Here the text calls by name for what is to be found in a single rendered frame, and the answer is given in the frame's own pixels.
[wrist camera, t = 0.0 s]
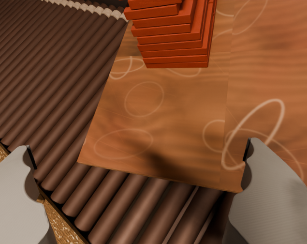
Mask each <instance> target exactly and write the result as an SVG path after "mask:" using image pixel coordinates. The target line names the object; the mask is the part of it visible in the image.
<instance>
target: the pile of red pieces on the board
mask: <svg viewBox="0 0 307 244"><path fill-rule="evenodd" d="M216 6H217V0H128V2H127V5H126V7H125V9H124V12H123V13H124V15H125V18H126V19H127V20H132V22H133V25H132V28H131V32H132V34H133V36H134V37H137V40H138V44H137V47H138V49H139V51H140V53H141V55H142V57H143V61H144V63H145V65H146V67H147V68H200V67H208V63H209V56H210V49H211V43H212V36H213V29H214V23H215V13H216Z"/></svg>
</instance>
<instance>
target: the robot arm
mask: <svg viewBox="0 0 307 244"><path fill-rule="evenodd" d="M243 161H244V162H245V164H246V165H245V169H244V173H243V177H242V180H241V187H242V189H243V191H242V192H240V193H238V194H236V195H235V196H234V198H233V201H232V205H231V208H230V211H229V215H228V219H227V223H226V227H225V231H224V235H223V238H222V244H307V187H306V185H305V184H304V182H303V181H302V180H301V178H300V177H299V176H298V175H297V174H296V173H295V172H294V171H293V170H292V169H291V168H290V167H289V166H288V165H287V164H286V163H285V162H284V161H283V160H282V159H281V158H280V157H279V156H277V155H276V154H275V153H274V152H273V151H272V150H271V149H270V148H268V147H267V146H266V145H265V144H264V143H263V142H262V141H261V140H259V139H258V138H255V137H253V138H250V137H249V138H248V141H247V145H246V149H245V153H244V157H243ZM36 169H37V166H36V163H35V160H34V157H33V154H32V151H31V148H30V145H27V146H25V145H22V146H19V147H17V148H16V149H15V150H14V151H13V152H11V153H10V154H9V155H8V156H7V157H6V158H5V159H4V160H2V161H1V162H0V244H57V240H56V238H55V234H54V231H53V229H52V226H51V224H50V221H49V218H48V216H47V213H46V210H45V208H44V205H43V204H41V203H39V202H37V198H38V196H39V190H38V187H37V184H36V182H35V179H34V177H33V174H34V172H35V170H36Z"/></svg>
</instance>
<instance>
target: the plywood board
mask: <svg viewBox="0 0 307 244"><path fill-rule="evenodd" d="M132 25H133V22H132V20H129V23H128V26H127V28H126V31H125V34H124V36H123V39H122V42H121V44H120V47H119V50H118V52H117V55H116V58H115V61H114V63H113V66H112V69H111V72H110V74H109V77H108V80H107V82H106V85H105V87H104V90H103V92H102V95H101V98H100V101H99V103H98V106H97V109H96V111H95V114H94V117H93V119H92V122H91V125H90V127H89V130H88V133H87V136H86V138H85V141H84V144H83V146H82V149H81V152H80V154H79V157H78V159H77V162H78V163H80V164H83V165H89V166H94V167H99V168H106V169H111V170H117V171H122V172H127V173H132V174H137V175H143V176H148V177H153V178H158V179H163V180H169V181H174V182H179V183H186V184H191V185H196V186H201V187H207V188H212V189H217V190H222V191H227V192H233V193H240V192H242V191H243V189H242V187H241V180H242V177H243V173H244V169H245V165H246V164H245V162H244V161H243V157H244V153H245V149H246V145H247V141H248V138H249V137H250V138H253V137H255V138H258V139H259V140H261V141H262V142H263V143H264V144H265V145H266V146H267V147H268V148H270V149H271V150H272V151H273V152H274V153H275V154H276V155H277V156H279V157H280V158H281V159H282V160H283V161H284V162H285V163H286V164H287V165H288V166H289V167H290V168H291V169H292V170H293V171H294V172H295V173H296V174H297V175H298V176H299V177H300V178H301V180H302V181H303V182H304V184H305V185H306V187H307V0H217V6H216V13H215V23H214V29H213V36H212V43H211V49H210V56H209V63H208V67H200V68H147V67H146V65H145V63H144V61H143V57H142V55H141V53H140V51H139V49H138V47H137V44H138V40H137V37H134V36H133V34H132V32H131V28H132Z"/></svg>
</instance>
